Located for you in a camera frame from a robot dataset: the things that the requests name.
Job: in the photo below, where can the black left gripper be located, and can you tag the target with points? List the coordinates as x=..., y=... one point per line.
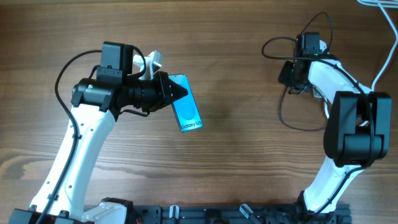
x=162, y=92

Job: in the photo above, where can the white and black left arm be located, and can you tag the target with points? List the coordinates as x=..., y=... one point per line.
x=97, y=101

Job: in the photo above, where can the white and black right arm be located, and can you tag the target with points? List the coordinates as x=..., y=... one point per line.
x=358, y=126

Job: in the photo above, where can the turquoise screen smartphone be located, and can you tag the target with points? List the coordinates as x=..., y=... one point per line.
x=185, y=109

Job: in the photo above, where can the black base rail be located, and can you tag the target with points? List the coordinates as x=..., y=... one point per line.
x=278, y=214

